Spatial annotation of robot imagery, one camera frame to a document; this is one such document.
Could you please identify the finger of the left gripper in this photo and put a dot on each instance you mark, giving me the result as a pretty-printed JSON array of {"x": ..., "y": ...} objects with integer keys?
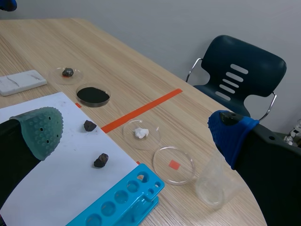
[{"x": 8, "y": 4}]

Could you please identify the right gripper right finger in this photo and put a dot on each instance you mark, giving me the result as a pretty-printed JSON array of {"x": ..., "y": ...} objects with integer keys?
[{"x": 265, "y": 164}]

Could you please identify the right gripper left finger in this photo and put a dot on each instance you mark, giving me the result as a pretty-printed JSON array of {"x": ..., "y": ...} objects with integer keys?
[{"x": 35, "y": 131}]

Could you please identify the white sheet of paper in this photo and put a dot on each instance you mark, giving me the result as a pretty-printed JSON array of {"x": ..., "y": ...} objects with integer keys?
[{"x": 65, "y": 164}]

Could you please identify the small white tile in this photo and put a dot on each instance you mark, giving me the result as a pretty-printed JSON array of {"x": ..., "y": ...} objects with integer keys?
[{"x": 21, "y": 82}]

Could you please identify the clear plastic beaker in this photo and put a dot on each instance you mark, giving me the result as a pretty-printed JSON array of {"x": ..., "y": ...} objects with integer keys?
[{"x": 216, "y": 183}]

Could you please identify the small dark stone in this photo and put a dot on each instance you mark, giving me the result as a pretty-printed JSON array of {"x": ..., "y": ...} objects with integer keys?
[
  {"x": 68, "y": 71},
  {"x": 89, "y": 126},
  {"x": 101, "y": 160}
]

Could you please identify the clear glass dish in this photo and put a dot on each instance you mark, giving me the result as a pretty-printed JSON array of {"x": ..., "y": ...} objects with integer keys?
[
  {"x": 67, "y": 76},
  {"x": 141, "y": 135},
  {"x": 174, "y": 164}
]

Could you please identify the glass dish with black powder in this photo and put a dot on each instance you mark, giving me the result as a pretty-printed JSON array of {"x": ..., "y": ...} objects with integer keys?
[{"x": 93, "y": 95}]

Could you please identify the dark blue chair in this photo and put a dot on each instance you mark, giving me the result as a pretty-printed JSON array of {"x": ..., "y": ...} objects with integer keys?
[{"x": 237, "y": 75}]

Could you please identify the white lump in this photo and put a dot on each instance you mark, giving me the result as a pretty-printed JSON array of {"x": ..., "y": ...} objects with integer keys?
[{"x": 140, "y": 133}]

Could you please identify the turquoise rack with round holes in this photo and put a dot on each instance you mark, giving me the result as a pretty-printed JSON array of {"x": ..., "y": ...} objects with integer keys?
[{"x": 122, "y": 200}]

